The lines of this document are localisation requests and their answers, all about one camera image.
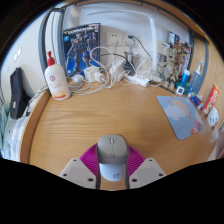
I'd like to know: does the wooden figurine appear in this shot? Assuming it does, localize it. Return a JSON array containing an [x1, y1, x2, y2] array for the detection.
[[163, 46, 183, 90]]

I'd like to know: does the checked bed sheet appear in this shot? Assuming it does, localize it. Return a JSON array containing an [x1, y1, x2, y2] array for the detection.
[[3, 116, 26, 161]]

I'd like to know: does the white mug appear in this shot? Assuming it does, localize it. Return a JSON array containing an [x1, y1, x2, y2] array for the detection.
[[207, 106, 221, 128]]

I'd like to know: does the grey computer mouse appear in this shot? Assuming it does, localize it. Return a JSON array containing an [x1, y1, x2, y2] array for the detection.
[[96, 134, 130, 183]]

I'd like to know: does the small white clock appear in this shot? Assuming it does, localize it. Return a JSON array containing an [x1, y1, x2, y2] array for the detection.
[[175, 85, 185, 96]]

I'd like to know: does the white charger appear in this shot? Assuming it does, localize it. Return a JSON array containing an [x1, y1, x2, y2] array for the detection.
[[83, 65, 101, 83]]

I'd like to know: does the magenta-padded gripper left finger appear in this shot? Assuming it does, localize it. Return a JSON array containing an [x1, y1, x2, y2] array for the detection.
[[59, 143, 102, 190]]

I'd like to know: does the white cable bundle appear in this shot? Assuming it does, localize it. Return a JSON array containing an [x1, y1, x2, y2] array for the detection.
[[68, 46, 134, 96]]

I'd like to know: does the clear plastic cup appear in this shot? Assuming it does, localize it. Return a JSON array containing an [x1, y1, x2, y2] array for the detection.
[[211, 124, 223, 141]]

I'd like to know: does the teal blanket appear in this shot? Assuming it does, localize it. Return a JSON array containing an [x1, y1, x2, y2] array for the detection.
[[0, 103, 11, 158]]

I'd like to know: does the white red-capped pump bottle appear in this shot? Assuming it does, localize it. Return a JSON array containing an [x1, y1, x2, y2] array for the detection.
[[44, 50, 72, 101]]

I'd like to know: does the blue white packet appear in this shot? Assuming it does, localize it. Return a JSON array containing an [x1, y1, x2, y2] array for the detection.
[[188, 93, 205, 110]]

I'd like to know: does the white light switch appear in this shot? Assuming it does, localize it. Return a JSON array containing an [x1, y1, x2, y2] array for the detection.
[[13, 48, 23, 61]]

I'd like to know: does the clear glass cup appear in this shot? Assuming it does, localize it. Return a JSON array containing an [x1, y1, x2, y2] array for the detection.
[[124, 51, 141, 68]]

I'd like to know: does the blue robot model kit box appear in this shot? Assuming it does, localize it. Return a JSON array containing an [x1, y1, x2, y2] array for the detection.
[[62, 22, 102, 77]]

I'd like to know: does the white wall socket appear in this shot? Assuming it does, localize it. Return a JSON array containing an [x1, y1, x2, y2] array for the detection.
[[106, 31, 124, 46]]

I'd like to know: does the white desk lamp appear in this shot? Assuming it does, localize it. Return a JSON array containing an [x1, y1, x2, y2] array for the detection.
[[86, 9, 163, 84]]

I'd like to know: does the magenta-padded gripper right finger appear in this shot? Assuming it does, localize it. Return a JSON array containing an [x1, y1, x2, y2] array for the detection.
[[125, 145, 167, 190]]

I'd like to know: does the red yellow snack can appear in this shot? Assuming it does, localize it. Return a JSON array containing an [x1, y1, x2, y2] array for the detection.
[[202, 83, 221, 117]]

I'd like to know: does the teal round tin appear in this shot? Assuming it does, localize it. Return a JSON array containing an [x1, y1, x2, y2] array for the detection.
[[175, 79, 191, 92]]

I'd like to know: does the blue cloud print mouse pad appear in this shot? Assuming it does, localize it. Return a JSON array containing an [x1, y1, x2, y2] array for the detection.
[[156, 95, 205, 141]]

